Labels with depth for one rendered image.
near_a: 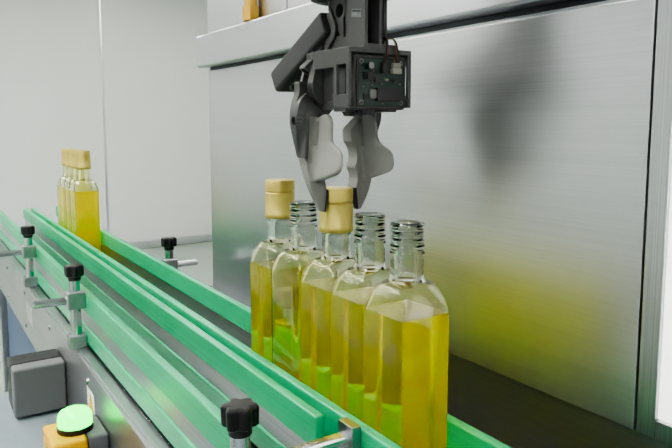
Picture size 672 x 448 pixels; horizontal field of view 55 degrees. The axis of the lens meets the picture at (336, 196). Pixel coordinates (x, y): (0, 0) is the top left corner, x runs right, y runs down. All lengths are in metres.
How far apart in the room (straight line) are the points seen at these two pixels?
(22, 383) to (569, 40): 0.96
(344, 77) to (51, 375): 0.78
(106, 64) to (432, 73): 6.00
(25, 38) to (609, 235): 6.16
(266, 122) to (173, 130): 5.70
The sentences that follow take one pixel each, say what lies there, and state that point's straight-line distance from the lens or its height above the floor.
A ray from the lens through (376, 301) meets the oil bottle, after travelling 0.56.
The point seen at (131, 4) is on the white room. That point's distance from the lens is 6.77.
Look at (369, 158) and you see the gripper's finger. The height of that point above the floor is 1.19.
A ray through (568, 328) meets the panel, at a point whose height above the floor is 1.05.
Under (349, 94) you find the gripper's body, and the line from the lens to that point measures 0.57.
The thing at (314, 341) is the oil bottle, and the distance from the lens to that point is 0.66.
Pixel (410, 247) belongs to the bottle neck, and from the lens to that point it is 0.55.
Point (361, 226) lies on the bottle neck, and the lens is 0.59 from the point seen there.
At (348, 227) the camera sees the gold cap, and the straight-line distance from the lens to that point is 0.64.
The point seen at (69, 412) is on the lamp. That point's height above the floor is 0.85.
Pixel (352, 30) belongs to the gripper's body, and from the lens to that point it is 0.60.
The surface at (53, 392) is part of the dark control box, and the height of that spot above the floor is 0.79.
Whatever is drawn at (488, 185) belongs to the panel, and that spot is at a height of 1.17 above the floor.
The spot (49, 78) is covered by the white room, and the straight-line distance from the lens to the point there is 6.51.
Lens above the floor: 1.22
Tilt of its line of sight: 6 degrees down
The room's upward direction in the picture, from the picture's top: straight up
